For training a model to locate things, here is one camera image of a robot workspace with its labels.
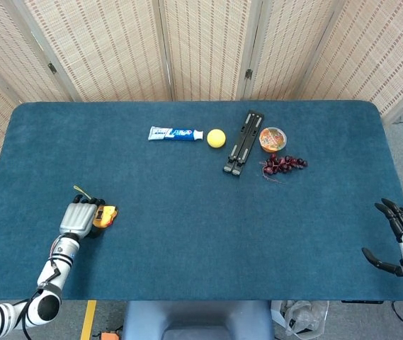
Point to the yellow tape measure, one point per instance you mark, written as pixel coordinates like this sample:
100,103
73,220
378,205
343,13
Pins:
107,214

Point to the orange block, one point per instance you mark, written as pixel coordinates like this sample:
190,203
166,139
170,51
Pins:
107,335

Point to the clear plastic bag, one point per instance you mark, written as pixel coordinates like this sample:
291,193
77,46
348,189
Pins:
304,317

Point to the dark red grape bunch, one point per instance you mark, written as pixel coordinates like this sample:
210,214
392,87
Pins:
282,164

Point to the yellow foam ball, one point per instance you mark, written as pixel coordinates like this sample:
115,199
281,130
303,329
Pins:
216,139

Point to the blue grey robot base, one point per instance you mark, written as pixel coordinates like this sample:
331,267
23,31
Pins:
197,318

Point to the woven folding screen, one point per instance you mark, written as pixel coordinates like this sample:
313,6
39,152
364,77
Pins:
116,53

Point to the orange jelly cup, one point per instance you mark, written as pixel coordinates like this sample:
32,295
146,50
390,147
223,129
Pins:
273,139

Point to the blue white toothpaste tube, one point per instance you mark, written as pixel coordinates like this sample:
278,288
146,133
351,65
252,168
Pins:
173,134

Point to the black folding stand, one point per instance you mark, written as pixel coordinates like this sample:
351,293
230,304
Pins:
234,156

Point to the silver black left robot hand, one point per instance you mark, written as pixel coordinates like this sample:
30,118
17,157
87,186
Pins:
77,217

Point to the blue table cloth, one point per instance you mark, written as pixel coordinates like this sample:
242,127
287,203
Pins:
201,219

